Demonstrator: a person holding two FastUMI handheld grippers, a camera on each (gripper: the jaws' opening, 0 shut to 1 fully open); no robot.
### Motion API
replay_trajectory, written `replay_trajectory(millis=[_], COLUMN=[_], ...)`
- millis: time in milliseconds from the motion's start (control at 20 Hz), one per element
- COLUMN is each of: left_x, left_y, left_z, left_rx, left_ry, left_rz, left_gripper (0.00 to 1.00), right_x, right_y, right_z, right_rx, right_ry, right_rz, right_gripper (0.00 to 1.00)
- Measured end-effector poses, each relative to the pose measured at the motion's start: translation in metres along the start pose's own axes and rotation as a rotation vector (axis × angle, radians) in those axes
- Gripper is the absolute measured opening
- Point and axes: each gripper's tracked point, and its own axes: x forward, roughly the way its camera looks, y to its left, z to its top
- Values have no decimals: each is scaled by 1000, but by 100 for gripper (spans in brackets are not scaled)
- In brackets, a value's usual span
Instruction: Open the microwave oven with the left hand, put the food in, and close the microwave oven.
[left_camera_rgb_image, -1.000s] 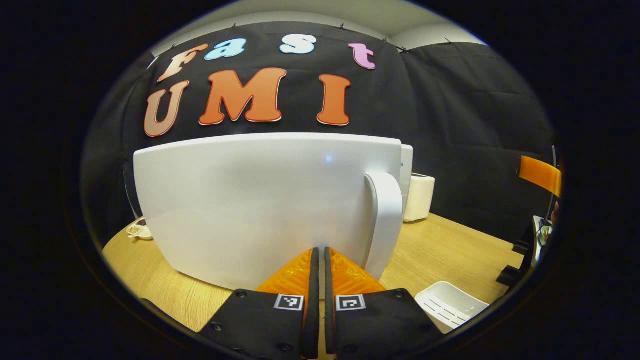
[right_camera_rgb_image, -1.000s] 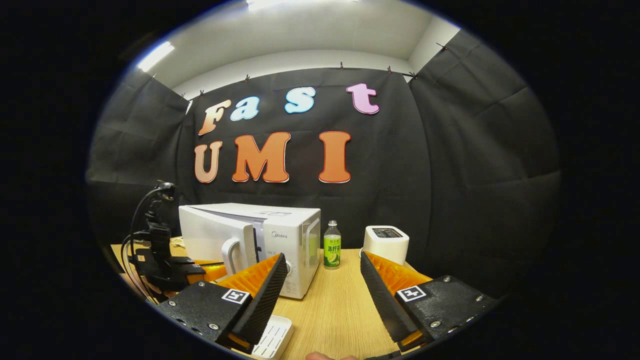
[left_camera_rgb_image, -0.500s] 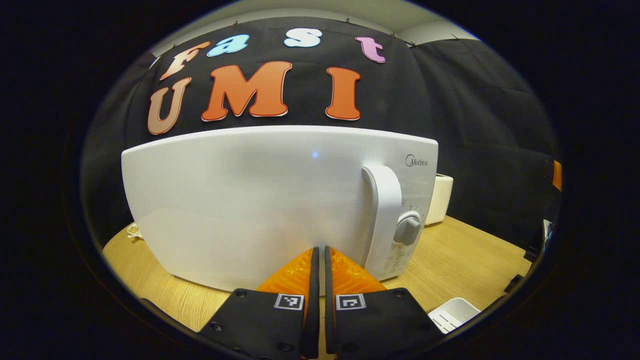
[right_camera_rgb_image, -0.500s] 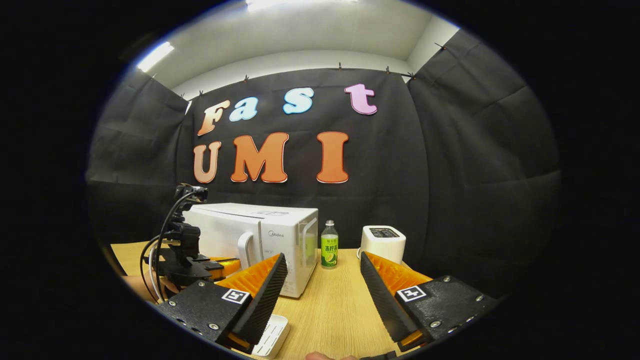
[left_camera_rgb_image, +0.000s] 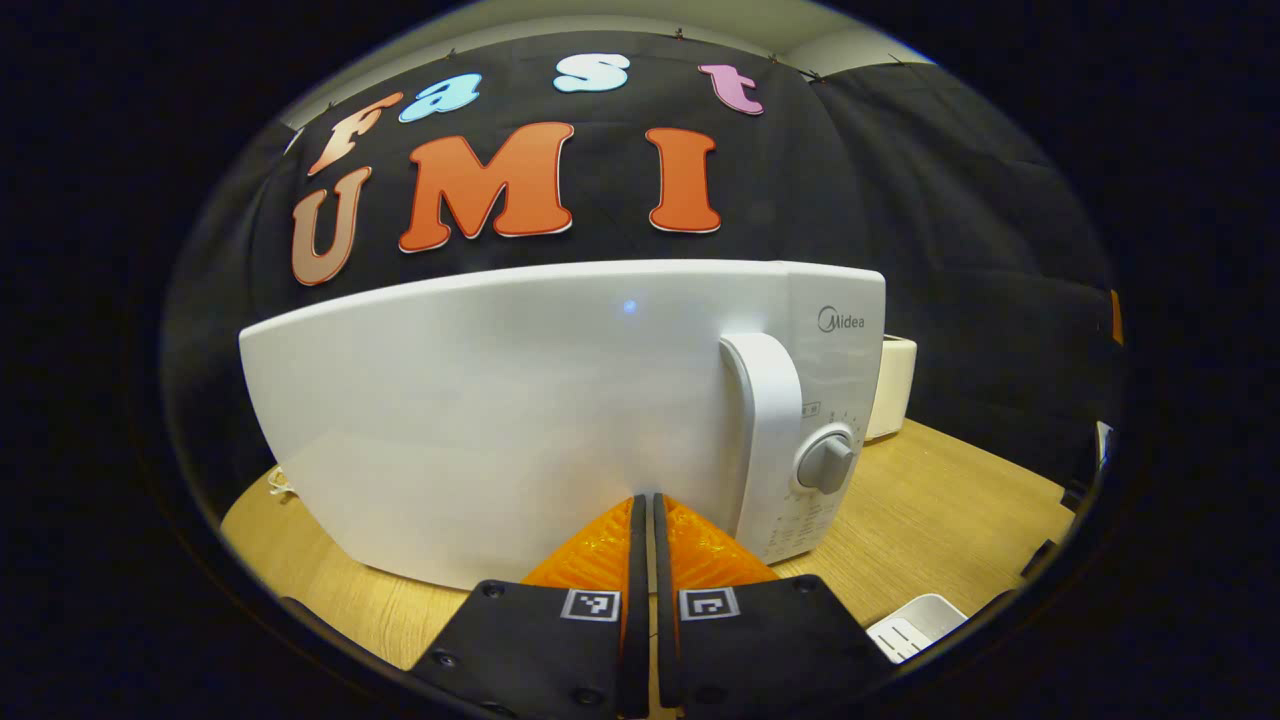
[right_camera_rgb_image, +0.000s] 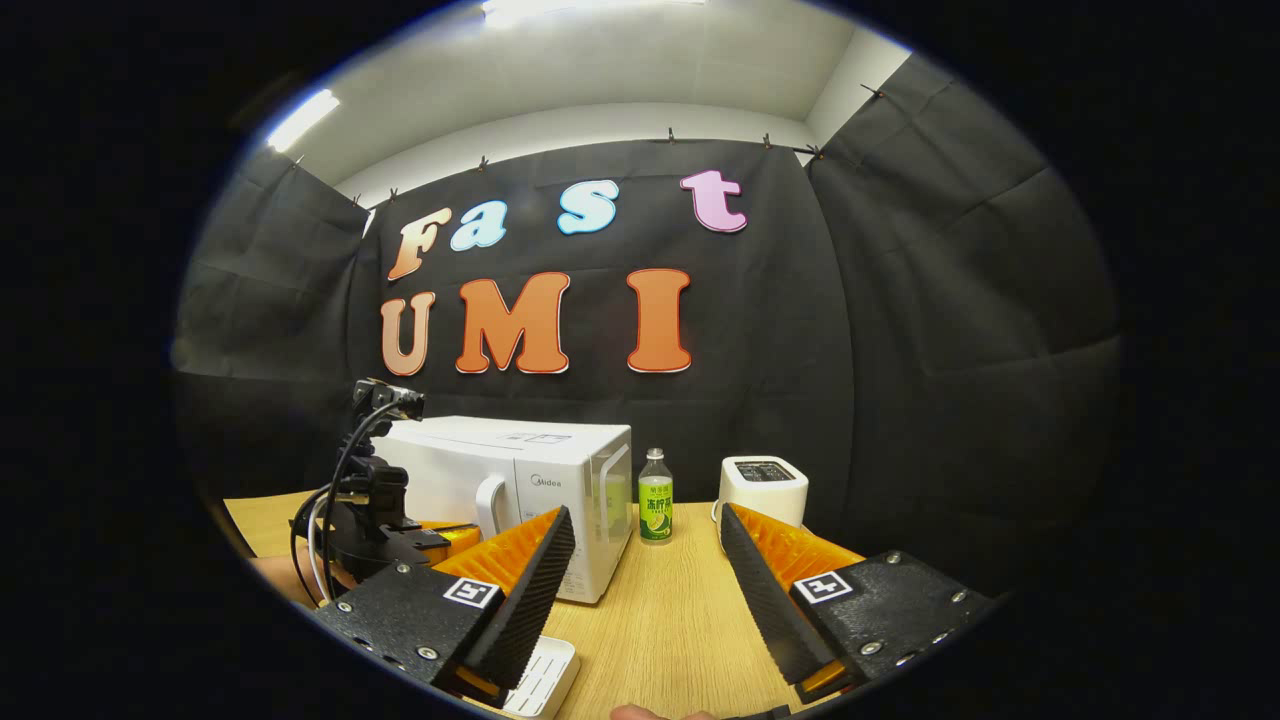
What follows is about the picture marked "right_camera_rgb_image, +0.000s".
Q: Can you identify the white toaster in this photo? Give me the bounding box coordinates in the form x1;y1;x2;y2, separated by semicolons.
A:
711;455;810;530

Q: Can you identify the green label drink bottle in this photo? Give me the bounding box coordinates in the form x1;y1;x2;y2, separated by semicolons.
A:
637;447;675;545

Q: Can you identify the ceiling light panel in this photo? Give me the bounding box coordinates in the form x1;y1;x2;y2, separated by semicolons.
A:
482;0;707;27
265;87;342;154

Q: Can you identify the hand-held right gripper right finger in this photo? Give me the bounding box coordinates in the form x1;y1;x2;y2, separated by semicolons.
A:
717;502;1000;705

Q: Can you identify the white microwave oven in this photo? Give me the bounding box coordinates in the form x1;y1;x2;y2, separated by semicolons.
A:
372;416;634;606

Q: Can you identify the row of black cloth clips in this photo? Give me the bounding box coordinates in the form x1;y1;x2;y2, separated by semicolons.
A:
290;84;886;206

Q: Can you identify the black cable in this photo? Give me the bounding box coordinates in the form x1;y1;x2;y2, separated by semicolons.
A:
289;400;403;607

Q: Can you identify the white cable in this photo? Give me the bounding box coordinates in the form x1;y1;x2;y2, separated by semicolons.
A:
306;492;335;604

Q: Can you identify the black backdrop cloth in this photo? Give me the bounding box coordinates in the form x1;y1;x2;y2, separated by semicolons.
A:
170;55;1121;591

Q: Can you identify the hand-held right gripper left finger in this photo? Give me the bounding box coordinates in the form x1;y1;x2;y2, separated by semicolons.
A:
311;504;579;707

